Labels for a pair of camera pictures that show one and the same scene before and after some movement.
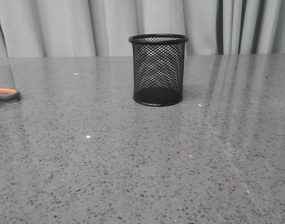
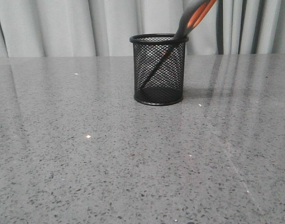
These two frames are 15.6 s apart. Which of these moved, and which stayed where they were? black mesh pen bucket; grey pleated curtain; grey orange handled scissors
Moved: grey orange handled scissors
Stayed: grey pleated curtain; black mesh pen bucket
